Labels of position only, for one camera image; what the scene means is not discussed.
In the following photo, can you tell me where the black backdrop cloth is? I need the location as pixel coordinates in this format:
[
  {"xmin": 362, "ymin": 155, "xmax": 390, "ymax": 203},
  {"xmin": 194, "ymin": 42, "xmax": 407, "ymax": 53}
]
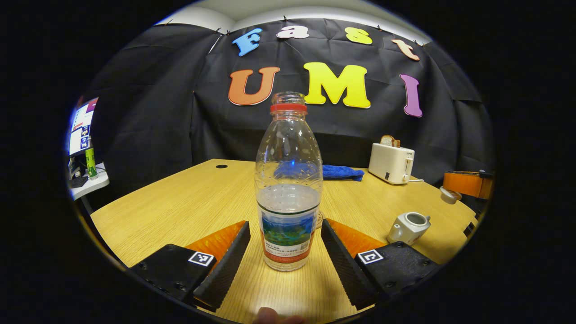
[{"xmin": 79, "ymin": 18, "xmax": 495, "ymax": 212}]

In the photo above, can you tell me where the green bottle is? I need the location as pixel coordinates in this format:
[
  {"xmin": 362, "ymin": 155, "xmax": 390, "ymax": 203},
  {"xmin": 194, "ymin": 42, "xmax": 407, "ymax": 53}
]
[{"xmin": 85, "ymin": 136, "xmax": 98, "ymax": 180}]

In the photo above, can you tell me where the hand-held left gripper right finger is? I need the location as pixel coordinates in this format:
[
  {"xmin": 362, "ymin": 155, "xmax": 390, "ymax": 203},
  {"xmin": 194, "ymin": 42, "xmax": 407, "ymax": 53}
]
[{"xmin": 320, "ymin": 218, "xmax": 440, "ymax": 311}]

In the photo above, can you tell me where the small white side table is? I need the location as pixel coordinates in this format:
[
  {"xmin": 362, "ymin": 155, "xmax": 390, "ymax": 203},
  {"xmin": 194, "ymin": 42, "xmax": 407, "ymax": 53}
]
[{"xmin": 69, "ymin": 162, "xmax": 110, "ymax": 201}]

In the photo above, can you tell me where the blue towel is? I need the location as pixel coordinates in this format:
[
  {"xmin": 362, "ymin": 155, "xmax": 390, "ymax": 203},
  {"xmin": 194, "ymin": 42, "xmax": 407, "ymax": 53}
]
[{"xmin": 274, "ymin": 160, "xmax": 365, "ymax": 182}]

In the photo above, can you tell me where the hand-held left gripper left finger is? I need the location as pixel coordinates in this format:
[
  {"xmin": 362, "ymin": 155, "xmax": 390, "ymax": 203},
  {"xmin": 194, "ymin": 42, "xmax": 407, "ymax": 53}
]
[{"xmin": 130, "ymin": 220, "xmax": 252, "ymax": 313}]

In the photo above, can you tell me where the white toaster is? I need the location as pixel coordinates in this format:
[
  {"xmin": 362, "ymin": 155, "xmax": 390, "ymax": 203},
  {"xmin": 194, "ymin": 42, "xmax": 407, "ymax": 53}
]
[{"xmin": 368, "ymin": 143, "xmax": 415, "ymax": 185}]

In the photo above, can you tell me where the white teacup lid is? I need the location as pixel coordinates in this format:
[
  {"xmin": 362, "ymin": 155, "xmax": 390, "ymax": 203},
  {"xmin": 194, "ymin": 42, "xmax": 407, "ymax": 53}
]
[{"xmin": 440, "ymin": 186, "xmax": 463, "ymax": 205}]

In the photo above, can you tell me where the clear plastic water bottle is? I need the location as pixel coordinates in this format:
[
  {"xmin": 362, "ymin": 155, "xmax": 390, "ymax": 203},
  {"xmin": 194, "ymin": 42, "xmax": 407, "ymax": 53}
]
[{"xmin": 255, "ymin": 91, "xmax": 324, "ymax": 272}]

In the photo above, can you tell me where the computer monitor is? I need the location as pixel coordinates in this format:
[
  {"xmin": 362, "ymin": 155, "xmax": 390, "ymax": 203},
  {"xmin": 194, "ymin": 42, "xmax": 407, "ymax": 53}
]
[{"xmin": 67, "ymin": 97, "xmax": 99, "ymax": 157}]

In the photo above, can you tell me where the white ceramic teacup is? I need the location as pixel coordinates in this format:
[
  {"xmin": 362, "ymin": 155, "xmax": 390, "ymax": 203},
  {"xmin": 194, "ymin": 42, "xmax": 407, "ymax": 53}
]
[{"xmin": 387, "ymin": 212, "xmax": 432, "ymax": 246}]

